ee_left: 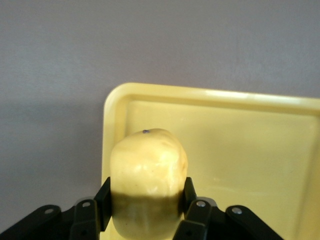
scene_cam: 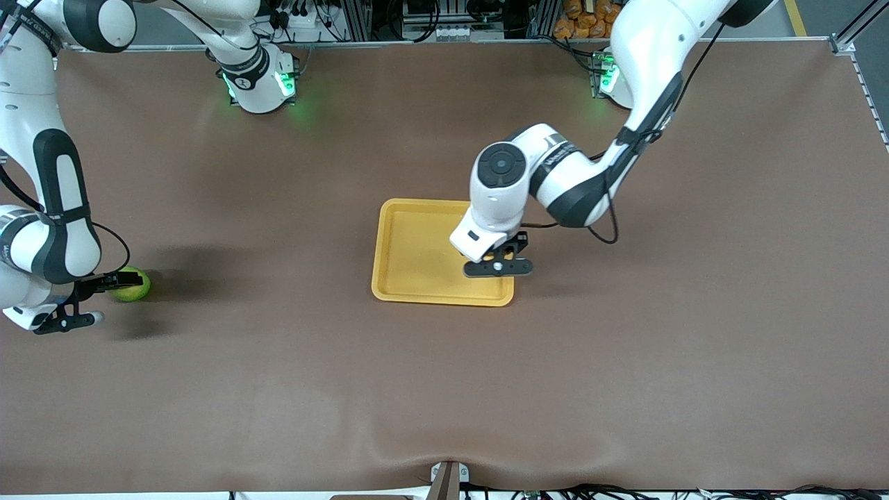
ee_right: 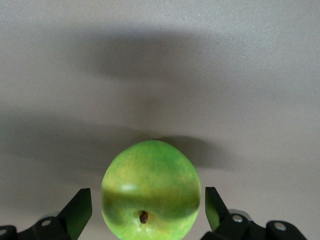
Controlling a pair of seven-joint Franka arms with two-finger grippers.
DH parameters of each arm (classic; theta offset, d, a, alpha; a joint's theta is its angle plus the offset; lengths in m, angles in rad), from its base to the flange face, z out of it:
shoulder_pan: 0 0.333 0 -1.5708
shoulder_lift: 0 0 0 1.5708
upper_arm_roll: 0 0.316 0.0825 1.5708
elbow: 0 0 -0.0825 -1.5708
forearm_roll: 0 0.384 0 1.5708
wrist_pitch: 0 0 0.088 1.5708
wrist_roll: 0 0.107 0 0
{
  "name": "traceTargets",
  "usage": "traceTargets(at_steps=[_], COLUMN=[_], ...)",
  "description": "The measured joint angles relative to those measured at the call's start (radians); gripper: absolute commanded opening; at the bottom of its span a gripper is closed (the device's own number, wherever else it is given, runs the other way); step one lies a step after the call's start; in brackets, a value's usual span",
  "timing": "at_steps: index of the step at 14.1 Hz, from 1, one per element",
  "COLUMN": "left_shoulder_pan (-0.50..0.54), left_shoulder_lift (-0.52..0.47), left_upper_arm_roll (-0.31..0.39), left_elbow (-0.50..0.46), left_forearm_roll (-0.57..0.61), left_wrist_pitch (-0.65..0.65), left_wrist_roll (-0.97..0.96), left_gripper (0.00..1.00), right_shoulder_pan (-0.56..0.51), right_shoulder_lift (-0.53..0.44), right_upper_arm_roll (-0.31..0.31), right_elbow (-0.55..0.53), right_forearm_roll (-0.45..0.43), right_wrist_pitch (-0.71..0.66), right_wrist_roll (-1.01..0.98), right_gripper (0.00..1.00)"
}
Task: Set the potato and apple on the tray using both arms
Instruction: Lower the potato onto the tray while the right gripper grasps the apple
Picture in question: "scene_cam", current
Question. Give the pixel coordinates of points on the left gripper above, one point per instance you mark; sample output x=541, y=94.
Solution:
x=521, y=241

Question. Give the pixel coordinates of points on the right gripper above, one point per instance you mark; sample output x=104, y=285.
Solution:
x=89, y=286

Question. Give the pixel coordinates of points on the green apple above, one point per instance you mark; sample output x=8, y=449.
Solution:
x=135, y=294

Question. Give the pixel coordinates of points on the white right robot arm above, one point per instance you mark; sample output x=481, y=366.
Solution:
x=62, y=236

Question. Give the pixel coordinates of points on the yellow plastic tray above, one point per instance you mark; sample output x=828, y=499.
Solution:
x=417, y=257

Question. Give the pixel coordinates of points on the brown table mat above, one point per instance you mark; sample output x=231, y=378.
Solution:
x=278, y=382

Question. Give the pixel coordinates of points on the bag of orange snacks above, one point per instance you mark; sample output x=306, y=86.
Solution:
x=576, y=24

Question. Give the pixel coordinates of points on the white power strip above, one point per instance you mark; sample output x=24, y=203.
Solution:
x=305, y=21

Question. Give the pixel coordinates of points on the aluminium table edge rail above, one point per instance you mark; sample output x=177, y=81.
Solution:
x=417, y=43

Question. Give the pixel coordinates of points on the metal table clamp bracket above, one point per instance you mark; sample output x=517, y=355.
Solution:
x=448, y=482

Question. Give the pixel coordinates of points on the perforated metal side rail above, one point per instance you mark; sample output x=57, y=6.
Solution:
x=871, y=104

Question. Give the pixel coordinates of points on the aluminium corner frame post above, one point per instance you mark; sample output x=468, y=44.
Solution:
x=844, y=45

